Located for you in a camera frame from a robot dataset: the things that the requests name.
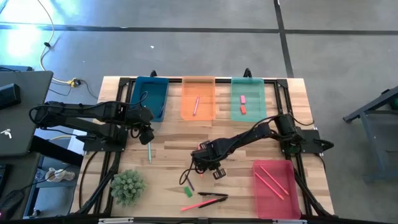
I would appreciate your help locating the green eraser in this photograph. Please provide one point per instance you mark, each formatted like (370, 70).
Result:
(188, 192)

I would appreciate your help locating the black metal table frame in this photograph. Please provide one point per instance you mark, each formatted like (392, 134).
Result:
(222, 80)

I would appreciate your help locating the black pen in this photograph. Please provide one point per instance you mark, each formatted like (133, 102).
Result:
(214, 202)

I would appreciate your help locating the blue plastic bin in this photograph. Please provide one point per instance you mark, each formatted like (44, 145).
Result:
(155, 90)

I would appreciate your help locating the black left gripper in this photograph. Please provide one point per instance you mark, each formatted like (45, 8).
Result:
(141, 117)

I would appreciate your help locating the yellow power plug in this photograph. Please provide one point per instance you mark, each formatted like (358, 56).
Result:
(73, 82)

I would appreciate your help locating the light teal pen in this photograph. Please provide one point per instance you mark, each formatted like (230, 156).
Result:
(150, 154)

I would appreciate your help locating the black box device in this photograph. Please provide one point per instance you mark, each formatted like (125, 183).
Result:
(9, 96)

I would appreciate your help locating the purple pen pink end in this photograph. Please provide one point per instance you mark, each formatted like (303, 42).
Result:
(196, 105)

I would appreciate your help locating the orange eraser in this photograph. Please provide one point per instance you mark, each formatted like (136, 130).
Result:
(243, 109)

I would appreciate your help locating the teal translucent plastic bin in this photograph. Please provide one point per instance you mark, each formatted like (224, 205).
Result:
(255, 93)

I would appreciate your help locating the white paper sheet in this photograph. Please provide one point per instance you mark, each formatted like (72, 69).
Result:
(74, 146)

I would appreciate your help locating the green artificial plant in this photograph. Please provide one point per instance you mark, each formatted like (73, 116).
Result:
(127, 186)

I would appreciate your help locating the grey metal cart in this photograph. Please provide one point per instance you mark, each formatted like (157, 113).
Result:
(367, 140)

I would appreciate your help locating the orange translucent plastic bin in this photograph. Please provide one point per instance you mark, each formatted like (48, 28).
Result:
(205, 93)

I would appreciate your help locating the silver metal bracket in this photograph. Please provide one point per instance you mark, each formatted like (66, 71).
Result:
(289, 221)
(115, 220)

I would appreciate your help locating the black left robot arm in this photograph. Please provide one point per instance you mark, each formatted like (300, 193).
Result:
(77, 109)

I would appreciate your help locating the pink translucent plastic bin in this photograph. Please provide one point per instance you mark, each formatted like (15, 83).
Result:
(273, 208)

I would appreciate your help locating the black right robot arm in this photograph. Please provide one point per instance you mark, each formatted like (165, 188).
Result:
(248, 133)

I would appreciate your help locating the dark grey laptop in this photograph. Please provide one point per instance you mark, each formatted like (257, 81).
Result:
(25, 130)

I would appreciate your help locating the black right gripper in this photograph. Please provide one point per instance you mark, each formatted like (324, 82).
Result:
(208, 158)

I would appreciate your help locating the black pen scale print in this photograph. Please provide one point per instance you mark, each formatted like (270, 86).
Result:
(213, 194)

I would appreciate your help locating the dark blue crayon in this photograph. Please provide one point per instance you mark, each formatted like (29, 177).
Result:
(191, 185)
(161, 111)

